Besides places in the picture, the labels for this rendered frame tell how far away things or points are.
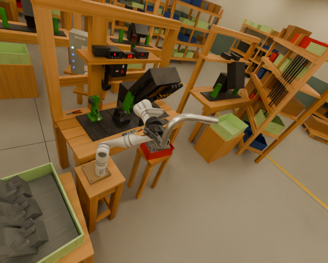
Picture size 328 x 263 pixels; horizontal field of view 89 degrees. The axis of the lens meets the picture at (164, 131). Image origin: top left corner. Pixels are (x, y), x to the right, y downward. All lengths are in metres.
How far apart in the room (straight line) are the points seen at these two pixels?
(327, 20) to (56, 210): 10.23
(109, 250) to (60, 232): 0.93
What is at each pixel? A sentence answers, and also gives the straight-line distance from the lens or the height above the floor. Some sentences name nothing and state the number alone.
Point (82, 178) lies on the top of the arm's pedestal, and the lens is 1.59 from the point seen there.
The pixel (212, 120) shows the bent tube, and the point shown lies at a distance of 0.75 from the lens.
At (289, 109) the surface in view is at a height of 1.27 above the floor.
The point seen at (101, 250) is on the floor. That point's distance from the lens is 2.25.
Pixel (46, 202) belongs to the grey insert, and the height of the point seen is 0.85.
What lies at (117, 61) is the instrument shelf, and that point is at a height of 1.53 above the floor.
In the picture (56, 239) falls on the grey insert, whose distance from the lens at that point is 1.42.
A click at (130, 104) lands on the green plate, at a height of 1.18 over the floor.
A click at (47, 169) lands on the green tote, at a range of 1.62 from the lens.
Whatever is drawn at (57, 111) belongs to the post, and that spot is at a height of 0.97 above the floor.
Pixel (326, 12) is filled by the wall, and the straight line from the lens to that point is 10.25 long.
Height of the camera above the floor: 2.19
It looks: 39 degrees down
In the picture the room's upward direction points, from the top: 22 degrees clockwise
